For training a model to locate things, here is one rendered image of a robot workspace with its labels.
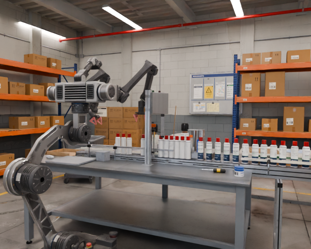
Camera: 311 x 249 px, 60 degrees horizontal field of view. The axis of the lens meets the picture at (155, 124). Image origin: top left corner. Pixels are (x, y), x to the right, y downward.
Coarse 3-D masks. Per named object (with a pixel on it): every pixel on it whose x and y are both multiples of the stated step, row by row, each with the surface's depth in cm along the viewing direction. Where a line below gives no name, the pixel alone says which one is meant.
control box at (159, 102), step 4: (152, 92) 232; (156, 92) 234; (160, 92) 236; (152, 96) 232; (156, 96) 234; (160, 96) 236; (164, 96) 239; (152, 100) 232; (156, 100) 234; (160, 100) 236; (164, 100) 239; (152, 104) 232; (156, 104) 234; (160, 104) 237; (164, 104) 239; (152, 108) 233; (156, 108) 235; (160, 108) 237; (164, 108) 239; (152, 112) 233; (156, 112) 235; (160, 112) 237; (164, 112) 239
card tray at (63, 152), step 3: (54, 150) 296; (57, 150) 301; (60, 150) 305; (63, 150) 310; (66, 150) 308; (69, 150) 307; (72, 150) 305; (75, 150) 304; (78, 150) 302; (48, 153) 285; (51, 153) 284; (54, 153) 282; (57, 153) 281; (60, 153) 279; (63, 153) 278; (66, 153) 276; (69, 153) 275; (72, 153) 296; (75, 153) 297; (63, 156) 278
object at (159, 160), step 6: (84, 150) 290; (78, 156) 280; (84, 156) 277; (90, 156) 274; (114, 156) 264; (120, 156) 261; (126, 156) 259; (132, 156) 256; (156, 162) 247; (162, 162) 245; (168, 162) 243; (174, 162) 240; (180, 162) 238; (186, 162) 237; (192, 162) 234; (198, 162) 232; (204, 162) 230; (210, 162) 229; (222, 168) 225; (228, 168) 223
